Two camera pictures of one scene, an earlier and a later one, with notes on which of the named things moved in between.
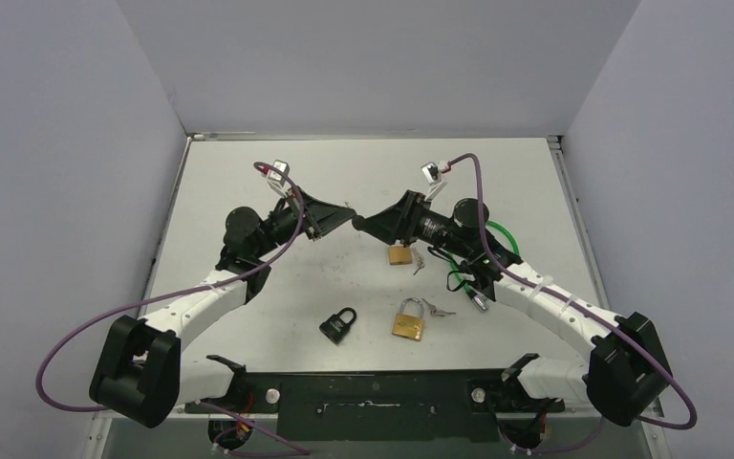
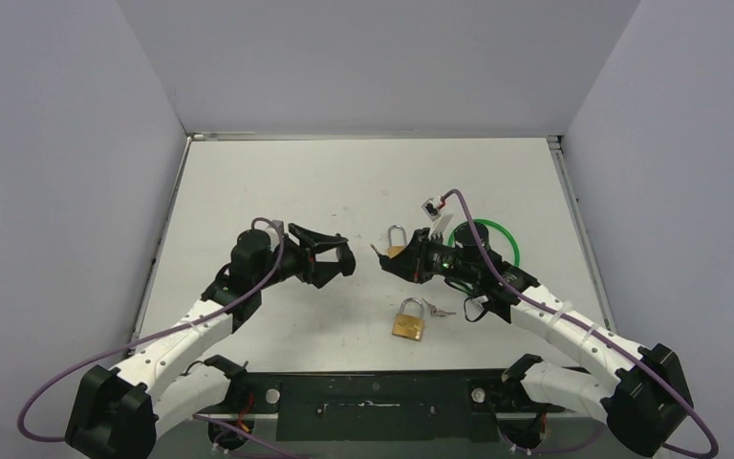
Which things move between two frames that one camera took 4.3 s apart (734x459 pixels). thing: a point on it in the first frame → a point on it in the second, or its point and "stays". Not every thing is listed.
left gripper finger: x=326 y=216 → x=314 y=241
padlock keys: x=435 y=311 stays
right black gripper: x=406 y=217 → x=418 y=256
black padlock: x=336 y=329 → x=346 y=259
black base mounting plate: x=377 y=406 stays
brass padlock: x=409 y=326 stays
